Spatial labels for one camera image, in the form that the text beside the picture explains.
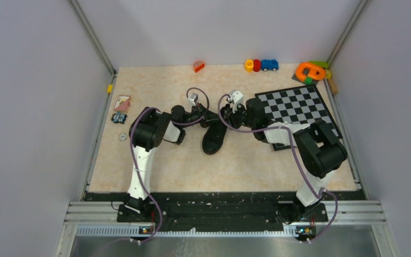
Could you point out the black white checkerboard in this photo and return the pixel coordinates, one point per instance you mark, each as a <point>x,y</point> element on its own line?
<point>297,105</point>

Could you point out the pink tangram puzzle box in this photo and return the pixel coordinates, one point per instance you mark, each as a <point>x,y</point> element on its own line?
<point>123,103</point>

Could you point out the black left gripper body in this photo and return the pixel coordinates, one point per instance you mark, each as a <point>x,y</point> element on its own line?
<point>193,115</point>

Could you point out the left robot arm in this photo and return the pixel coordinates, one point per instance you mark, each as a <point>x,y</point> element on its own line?
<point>151,128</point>

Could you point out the blue toy car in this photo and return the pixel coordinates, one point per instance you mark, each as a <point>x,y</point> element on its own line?
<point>269,64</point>

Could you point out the green toy block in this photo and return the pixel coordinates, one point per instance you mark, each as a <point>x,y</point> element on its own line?
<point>321,64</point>

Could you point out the small blue toy robot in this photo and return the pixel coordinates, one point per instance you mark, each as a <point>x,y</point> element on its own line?
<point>118,118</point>

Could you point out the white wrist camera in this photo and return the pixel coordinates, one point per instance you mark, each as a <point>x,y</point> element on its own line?
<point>194,99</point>
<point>235,97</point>

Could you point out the aluminium frame rail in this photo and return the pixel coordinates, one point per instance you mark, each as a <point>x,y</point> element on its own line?
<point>91,35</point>

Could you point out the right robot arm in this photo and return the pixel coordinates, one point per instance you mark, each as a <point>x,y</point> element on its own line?
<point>317,151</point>

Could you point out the red toy cylinder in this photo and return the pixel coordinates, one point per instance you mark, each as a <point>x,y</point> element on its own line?
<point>256,65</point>

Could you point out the orange plastic ring toy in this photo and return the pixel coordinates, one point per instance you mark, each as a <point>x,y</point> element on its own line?
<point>308,73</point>

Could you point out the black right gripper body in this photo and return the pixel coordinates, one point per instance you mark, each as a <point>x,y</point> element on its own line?
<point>237,118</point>

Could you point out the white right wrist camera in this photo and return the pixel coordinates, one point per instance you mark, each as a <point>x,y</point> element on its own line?
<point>235,97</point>

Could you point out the wooden block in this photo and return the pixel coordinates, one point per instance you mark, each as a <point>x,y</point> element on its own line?
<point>333,87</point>

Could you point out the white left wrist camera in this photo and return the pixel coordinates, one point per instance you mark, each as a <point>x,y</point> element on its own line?
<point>194,99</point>

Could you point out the black canvas sneaker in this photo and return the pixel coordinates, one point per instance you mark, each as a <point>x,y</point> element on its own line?
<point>214,138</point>

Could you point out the orange toy brick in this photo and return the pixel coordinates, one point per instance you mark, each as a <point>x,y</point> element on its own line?
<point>198,66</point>

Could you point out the yellow clip on rail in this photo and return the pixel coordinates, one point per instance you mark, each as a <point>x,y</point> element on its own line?
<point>109,88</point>

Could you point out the yellow toy cylinder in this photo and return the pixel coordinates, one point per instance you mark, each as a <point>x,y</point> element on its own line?
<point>249,65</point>

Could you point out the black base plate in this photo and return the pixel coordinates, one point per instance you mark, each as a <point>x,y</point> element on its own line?
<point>226,212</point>

